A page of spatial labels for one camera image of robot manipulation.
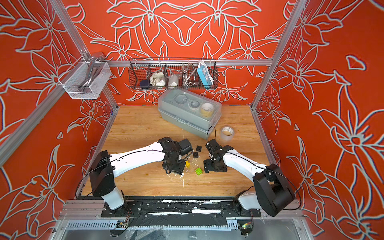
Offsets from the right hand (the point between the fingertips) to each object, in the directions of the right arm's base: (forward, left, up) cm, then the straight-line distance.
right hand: (208, 169), depth 84 cm
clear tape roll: (+27, -15, -2) cm, 31 cm away
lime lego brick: (-2, +6, +1) cm, 6 cm away
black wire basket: (+55, +23, +28) cm, 66 cm away
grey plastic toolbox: (+28, +7, +17) cm, 33 cm away
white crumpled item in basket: (+45, +32, +30) cm, 63 cm away
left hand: (-3, +16, +7) cm, 18 cm away
